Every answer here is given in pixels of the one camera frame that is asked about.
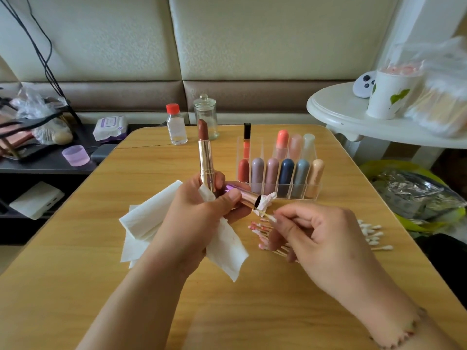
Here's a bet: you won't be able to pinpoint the person's left hand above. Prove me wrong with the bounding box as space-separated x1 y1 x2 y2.
146 171 252 279

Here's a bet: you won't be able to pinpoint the person's right hand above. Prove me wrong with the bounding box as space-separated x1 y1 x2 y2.
251 200 429 346

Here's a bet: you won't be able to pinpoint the large white tissue sheet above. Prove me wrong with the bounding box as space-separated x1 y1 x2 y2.
200 184 250 282

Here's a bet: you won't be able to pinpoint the stack of white tissues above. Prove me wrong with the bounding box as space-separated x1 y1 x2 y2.
120 180 187 268

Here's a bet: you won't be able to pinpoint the metallic purple lipstick cap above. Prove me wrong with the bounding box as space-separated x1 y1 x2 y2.
225 182 264 213

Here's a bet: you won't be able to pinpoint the brown lipstick gold tube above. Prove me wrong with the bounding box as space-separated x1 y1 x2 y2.
197 119 217 193

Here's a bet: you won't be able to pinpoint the red lipstick beige tube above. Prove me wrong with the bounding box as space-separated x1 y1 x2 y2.
306 158 325 199

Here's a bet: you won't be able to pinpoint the clear acrylic lipstick organizer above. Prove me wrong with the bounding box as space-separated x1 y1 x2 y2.
237 122 325 199

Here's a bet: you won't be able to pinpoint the red lipstick grey-blue tube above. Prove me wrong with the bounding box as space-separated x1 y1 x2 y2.
292 158 311 198

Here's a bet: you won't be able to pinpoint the red lipstick mauve tube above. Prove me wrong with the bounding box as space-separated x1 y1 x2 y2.
251 157 266 195

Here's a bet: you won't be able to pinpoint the red lipstick navy tube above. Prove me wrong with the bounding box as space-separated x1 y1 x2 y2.
278 158 296 198

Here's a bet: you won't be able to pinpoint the red lipstick dusty pink tube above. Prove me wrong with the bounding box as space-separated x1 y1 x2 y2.
265 158 280 195

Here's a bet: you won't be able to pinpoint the person's right forearm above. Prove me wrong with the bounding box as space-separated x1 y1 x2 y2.
368 306 462 350

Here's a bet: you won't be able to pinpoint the person's left forearm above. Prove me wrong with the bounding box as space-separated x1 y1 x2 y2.
76 260 192 350

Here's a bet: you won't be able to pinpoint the yellow-green bin with bag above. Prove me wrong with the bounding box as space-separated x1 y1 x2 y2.
361 160 467 234

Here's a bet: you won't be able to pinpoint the clear bottle red cap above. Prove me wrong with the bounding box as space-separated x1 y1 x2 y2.
165 103 188 146

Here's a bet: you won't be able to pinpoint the dark grey flat box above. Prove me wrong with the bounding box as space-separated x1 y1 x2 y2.
90 144 119 163

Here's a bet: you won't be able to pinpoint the glass jar with lid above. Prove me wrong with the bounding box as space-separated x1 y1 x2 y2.
193 94 219 140

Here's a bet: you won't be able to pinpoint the wet wipes pack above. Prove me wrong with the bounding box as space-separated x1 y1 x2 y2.
92 116 128 142

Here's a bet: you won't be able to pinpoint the small purple plastic cup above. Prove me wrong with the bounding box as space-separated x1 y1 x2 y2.
62 145 90 168

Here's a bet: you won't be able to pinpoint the white round side table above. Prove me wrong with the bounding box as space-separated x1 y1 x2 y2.
306 82 467 149

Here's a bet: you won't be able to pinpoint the black low shelf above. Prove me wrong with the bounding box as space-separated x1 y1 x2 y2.
0 123 162 244

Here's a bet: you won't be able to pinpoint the white power bank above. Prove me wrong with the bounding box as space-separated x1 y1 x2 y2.
9 180 65 220

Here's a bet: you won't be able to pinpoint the white mug green leaf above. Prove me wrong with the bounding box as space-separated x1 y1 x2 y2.
366 63 424 120

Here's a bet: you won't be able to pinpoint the white panda figure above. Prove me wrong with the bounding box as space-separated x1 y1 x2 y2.
352 70 377 99

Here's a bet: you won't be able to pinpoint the crumpled clear plastic bag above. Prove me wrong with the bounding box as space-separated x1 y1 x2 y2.
15 84 74 146

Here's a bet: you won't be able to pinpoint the pink tray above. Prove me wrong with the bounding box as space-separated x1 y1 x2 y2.
0 120 34 159

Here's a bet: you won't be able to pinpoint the beige padded backrest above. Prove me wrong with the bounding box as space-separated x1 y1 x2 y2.
0 0 398 124

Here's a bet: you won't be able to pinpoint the thin wrist bracelet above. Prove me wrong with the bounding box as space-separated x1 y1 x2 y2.
368 306 429 350

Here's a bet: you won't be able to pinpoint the black cables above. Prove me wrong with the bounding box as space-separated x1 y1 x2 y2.
0 0 77 124

